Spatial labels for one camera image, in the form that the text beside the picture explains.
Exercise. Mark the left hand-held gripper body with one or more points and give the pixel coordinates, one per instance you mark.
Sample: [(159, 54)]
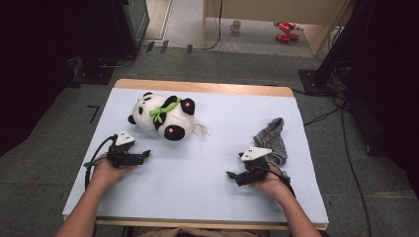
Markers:
[(123, 139)]

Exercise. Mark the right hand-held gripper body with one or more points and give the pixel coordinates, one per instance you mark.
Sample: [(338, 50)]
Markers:
[(255, 153)]

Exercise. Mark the grey knitted doll garment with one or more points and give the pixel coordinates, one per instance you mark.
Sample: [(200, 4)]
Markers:
[(273, 138)]

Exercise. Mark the panda plush toy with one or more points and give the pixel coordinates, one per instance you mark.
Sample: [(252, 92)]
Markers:
[(171, 117)]

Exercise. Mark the person's right hand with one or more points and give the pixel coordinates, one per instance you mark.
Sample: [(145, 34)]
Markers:
[(275, 186)]

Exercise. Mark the person's left hand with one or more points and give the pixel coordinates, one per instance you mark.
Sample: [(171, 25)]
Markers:
[(107, 174)]

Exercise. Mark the pale blue table sheet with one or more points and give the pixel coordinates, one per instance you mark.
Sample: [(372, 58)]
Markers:
[(197, 184)]

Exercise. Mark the person's beige clothing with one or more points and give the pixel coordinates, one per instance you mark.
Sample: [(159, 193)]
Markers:
[(197, 233)]

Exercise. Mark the black stand base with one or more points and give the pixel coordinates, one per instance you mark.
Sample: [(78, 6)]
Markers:
[(94, 74), (311, 82)]

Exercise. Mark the wooden table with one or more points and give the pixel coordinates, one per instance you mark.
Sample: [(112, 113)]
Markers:
[(204, 87)]

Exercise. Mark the black tape strip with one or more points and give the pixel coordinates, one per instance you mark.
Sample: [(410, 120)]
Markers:
[(150, 46), (164, 46), (189, 49)]

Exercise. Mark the dark cabinet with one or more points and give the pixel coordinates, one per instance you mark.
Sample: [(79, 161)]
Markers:
[(131, 26)]

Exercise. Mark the red can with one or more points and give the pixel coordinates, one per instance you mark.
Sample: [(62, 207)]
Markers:
[(282, 38), (284, 27), (294, 37), (291, 25)]

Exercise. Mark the dark curtain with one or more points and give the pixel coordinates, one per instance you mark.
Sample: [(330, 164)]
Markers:
[(392, 82), (29, 65)]

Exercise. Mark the beige mug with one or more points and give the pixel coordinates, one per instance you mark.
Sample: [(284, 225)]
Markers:
[(235, 26)]

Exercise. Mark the black stand pole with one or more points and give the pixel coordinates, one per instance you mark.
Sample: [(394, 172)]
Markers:
[(342, 39)]

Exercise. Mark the wooden cabinet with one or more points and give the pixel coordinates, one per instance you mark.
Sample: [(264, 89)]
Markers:
[(270, 10)]

